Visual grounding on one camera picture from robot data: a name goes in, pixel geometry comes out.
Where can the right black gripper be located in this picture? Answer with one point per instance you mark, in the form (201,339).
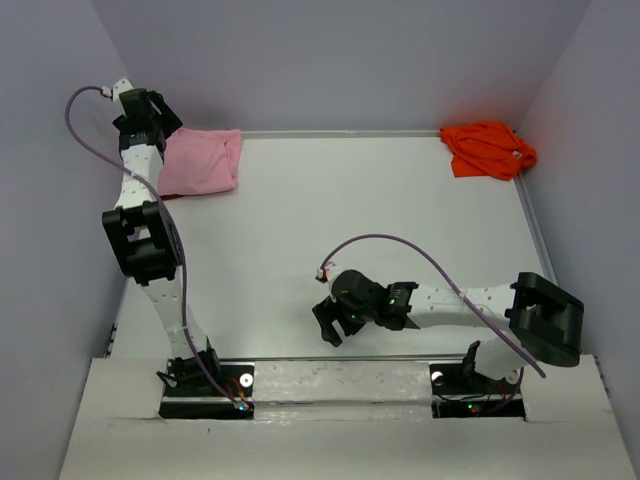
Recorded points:
(326,311)

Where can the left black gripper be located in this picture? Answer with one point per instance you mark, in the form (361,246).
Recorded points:
(169,122)

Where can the pink t shirt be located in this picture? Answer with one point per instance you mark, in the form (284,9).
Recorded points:
(199,162)

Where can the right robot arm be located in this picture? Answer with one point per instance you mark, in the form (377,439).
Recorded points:
(534,321)

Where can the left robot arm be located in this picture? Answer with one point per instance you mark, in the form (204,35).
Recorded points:
(142,235)

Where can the dark red folded t shirt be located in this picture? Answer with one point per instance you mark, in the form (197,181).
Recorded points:
(169,197)

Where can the orange t shirt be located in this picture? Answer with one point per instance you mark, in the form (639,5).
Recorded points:
(487,149)

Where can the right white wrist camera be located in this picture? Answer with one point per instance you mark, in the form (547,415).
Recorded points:
(322,274)

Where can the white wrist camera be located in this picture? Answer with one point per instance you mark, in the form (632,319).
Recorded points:
(322,274)
(114,92)

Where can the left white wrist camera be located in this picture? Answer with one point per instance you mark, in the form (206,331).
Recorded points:
(114,92)

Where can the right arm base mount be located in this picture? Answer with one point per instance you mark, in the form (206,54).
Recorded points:
(458,391)

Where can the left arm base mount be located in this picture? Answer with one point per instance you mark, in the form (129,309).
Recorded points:
(225,394)

